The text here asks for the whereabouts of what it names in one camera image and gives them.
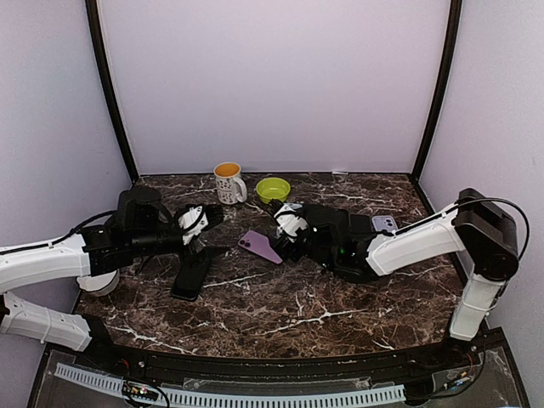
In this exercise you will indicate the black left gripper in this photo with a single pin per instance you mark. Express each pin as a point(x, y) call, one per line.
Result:
point(206, 254)

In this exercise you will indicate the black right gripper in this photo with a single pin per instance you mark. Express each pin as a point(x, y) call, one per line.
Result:
point(284, 249)

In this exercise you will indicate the black phone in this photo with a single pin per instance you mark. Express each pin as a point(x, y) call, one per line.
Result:
point(189, 280)

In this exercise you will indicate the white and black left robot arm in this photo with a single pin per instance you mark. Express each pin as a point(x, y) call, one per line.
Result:
point(93, 253)

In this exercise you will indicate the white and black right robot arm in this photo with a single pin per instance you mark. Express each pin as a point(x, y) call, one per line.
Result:
point(355, 250)

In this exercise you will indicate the lime green plastic bowl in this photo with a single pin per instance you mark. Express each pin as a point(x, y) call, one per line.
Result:
point(269, 189)

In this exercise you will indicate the white patterned mug orange inside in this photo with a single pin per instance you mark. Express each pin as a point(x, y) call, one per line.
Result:
point(230, 186)

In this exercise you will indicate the white fluted ramekin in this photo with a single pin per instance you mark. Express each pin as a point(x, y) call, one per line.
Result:
point(100, 285)

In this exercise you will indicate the small green circuit board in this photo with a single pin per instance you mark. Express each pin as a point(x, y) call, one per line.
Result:
point(136, 392)

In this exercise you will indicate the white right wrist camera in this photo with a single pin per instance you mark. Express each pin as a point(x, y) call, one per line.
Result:
point(288, 223)

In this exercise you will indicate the white slotted cable duct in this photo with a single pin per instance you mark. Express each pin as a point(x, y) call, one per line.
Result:
point(208, 393)

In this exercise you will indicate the black front table rail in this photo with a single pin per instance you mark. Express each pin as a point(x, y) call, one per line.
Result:
point(407, 365)

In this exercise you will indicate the black left corner post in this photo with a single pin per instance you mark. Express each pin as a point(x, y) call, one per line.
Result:
point(102, 63)

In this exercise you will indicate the black corner post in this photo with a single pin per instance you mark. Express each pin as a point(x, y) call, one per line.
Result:
point(445, 64)
point(102, 63)

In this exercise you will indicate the black right corner post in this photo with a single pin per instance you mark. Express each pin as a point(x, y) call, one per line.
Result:
point(445, 64)

